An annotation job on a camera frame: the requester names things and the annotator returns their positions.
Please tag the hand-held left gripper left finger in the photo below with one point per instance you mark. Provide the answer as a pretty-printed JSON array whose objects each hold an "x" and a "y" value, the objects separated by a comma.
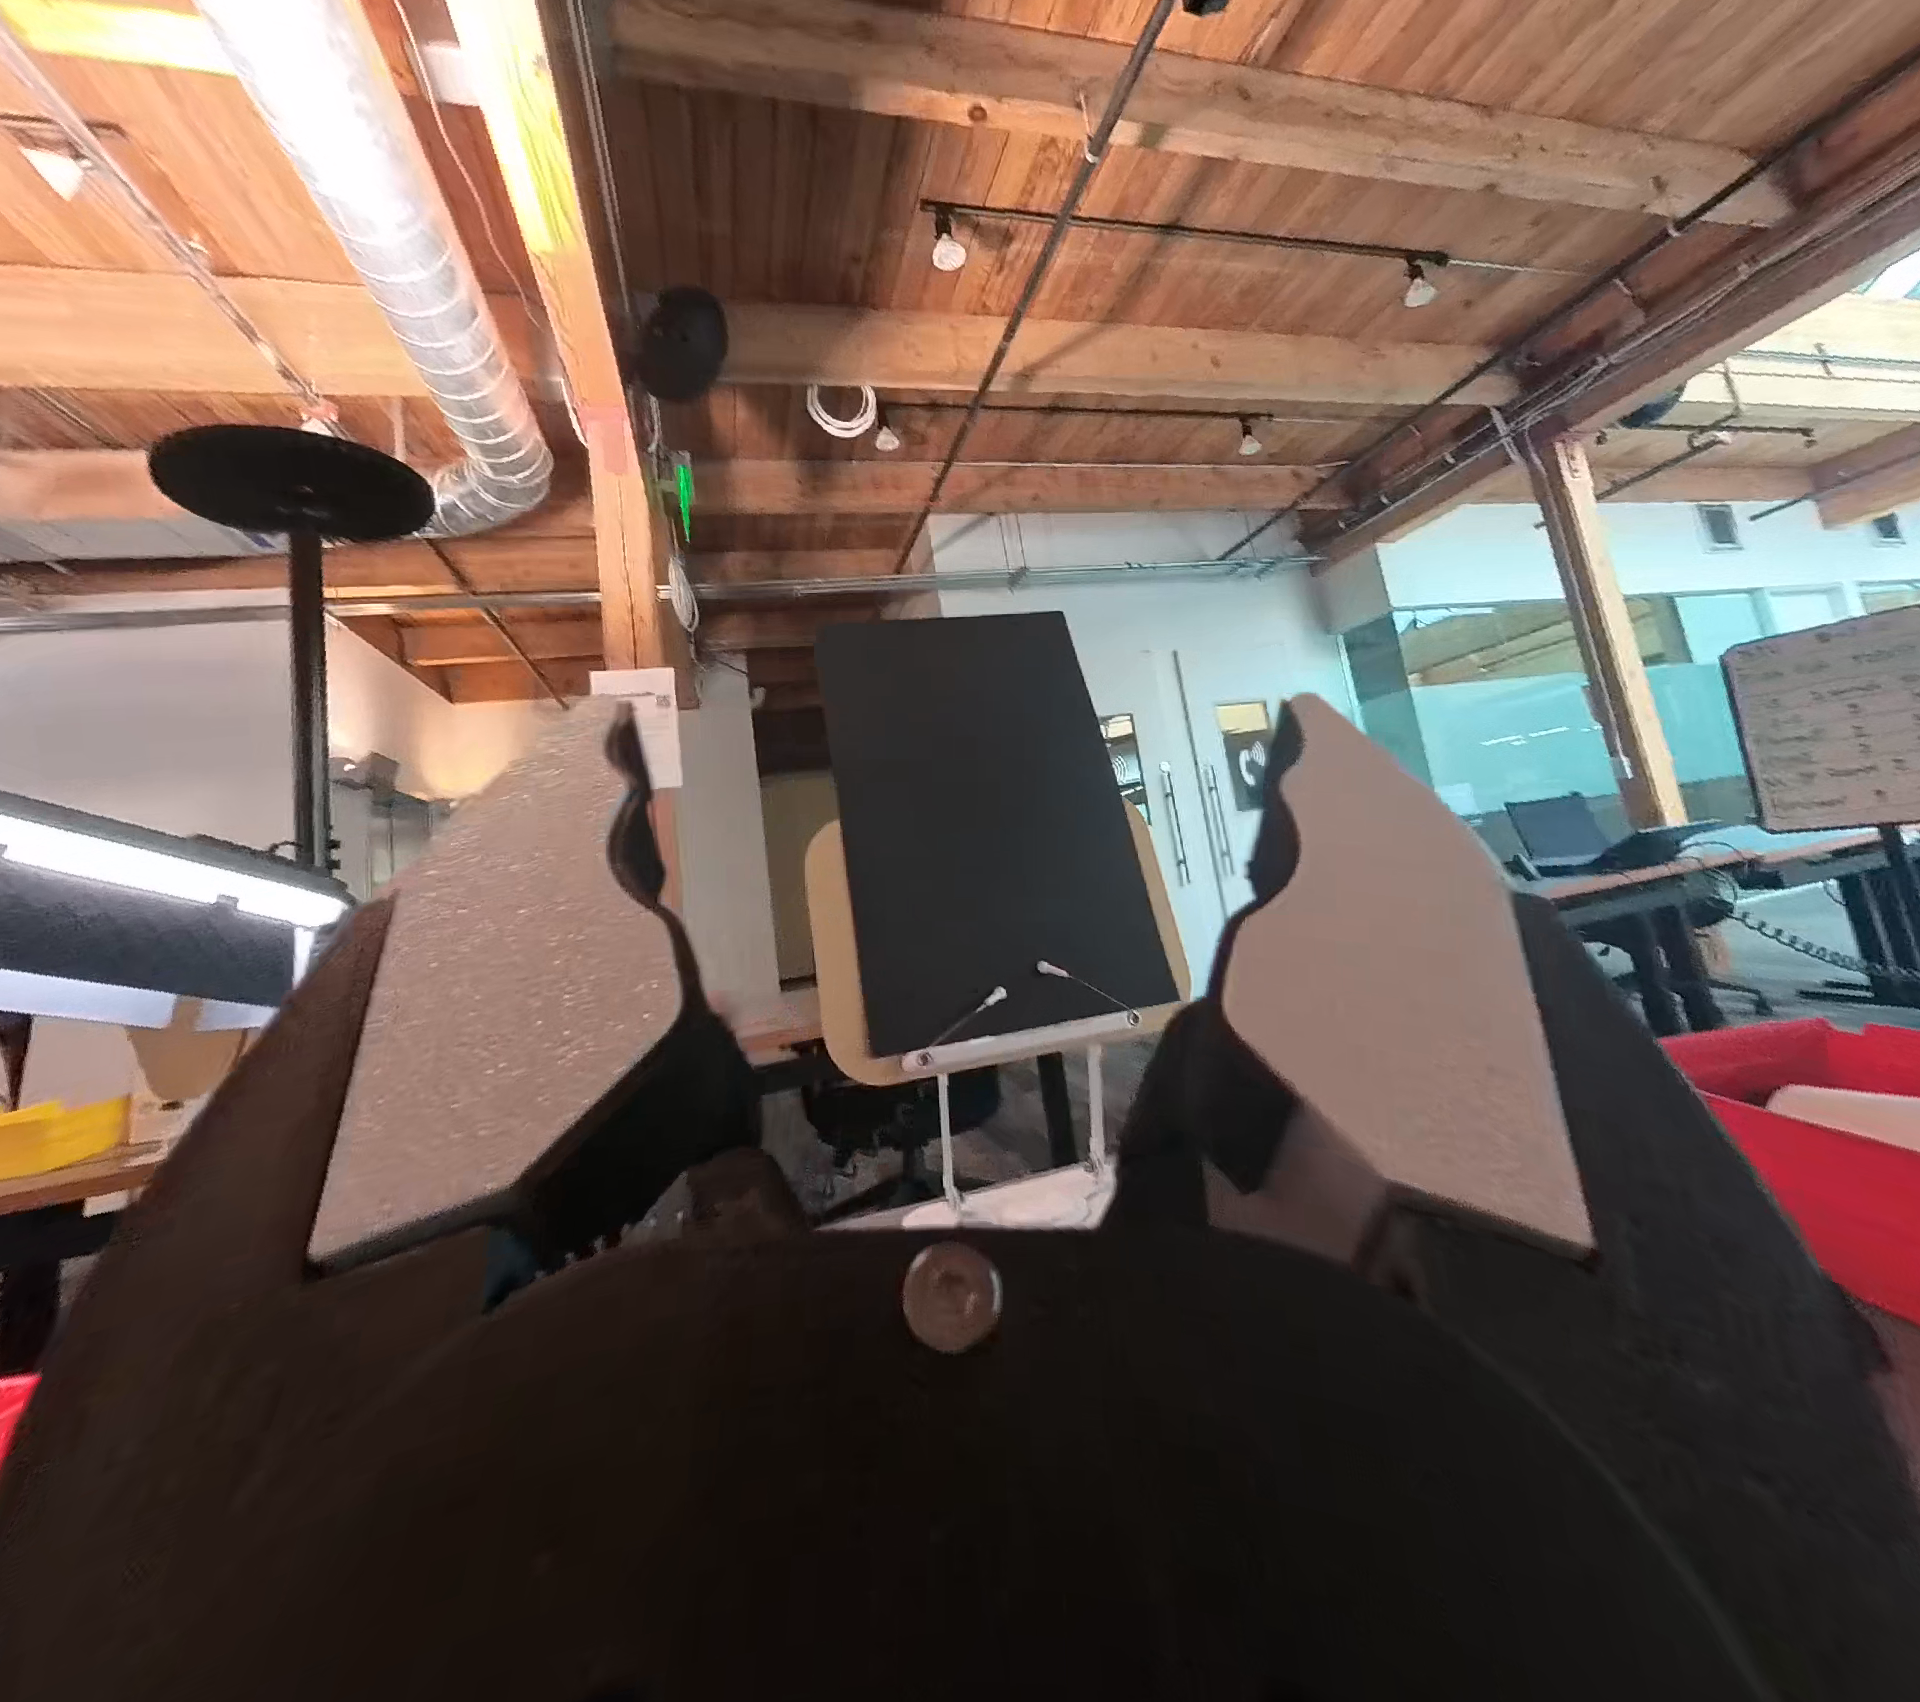
[{"x": 497, "y": 1013}]

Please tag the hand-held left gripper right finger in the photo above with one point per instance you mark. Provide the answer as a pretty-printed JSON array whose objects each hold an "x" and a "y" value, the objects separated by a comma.
[{"x": 1396, "y": 982}]

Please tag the red plastic bin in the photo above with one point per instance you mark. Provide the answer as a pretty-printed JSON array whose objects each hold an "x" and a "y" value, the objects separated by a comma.
[{"x": 1801, "y": 1191}]

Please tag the white bottle with black cap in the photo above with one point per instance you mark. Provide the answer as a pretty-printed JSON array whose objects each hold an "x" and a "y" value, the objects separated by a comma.
[{"x": 1855, "y": 1116}]

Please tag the wooden office desk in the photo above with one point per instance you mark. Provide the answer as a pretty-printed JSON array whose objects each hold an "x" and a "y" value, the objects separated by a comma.
[{"x": 1697, "y": 878}]

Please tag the white paper notice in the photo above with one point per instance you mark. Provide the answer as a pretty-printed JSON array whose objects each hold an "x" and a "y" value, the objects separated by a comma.
[{"x": 638, "y": 721}]

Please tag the black board on white stand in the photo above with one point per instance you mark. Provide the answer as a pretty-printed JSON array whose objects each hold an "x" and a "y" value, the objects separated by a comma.
[{"x": 991, "y": 832}]

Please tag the yellow plastic bin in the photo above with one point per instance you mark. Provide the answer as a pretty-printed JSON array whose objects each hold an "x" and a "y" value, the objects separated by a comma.
[{"x": 60, "y": 1134}]

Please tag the whiteboard on black stand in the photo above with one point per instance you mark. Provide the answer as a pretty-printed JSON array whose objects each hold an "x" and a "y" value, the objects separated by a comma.
[{"x": 1825, "y": 726}]

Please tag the green exit sign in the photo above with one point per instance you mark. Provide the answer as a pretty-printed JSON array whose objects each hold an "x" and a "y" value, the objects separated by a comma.
[{"x": 675, "y": 498}]

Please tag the black floor lamp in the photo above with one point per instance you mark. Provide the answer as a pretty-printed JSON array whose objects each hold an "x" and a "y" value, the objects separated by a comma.
[{"x": 294, "y": 479}]

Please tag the black ceiling speaker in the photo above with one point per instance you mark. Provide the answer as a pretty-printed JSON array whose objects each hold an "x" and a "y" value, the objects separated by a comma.
[{"x": 682, "y": 345}]

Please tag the long ceiling light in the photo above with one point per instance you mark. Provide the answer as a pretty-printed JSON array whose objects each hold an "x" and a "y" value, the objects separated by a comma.
[{"x": 479, "y": 6}]

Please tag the dark wall sign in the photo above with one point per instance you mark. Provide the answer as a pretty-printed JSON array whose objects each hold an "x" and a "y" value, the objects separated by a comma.
[{"x": 1244, "y": 757}]

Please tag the silver air duct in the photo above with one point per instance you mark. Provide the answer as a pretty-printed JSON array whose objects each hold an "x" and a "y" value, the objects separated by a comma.
[{"x": 376, "y": 233}]

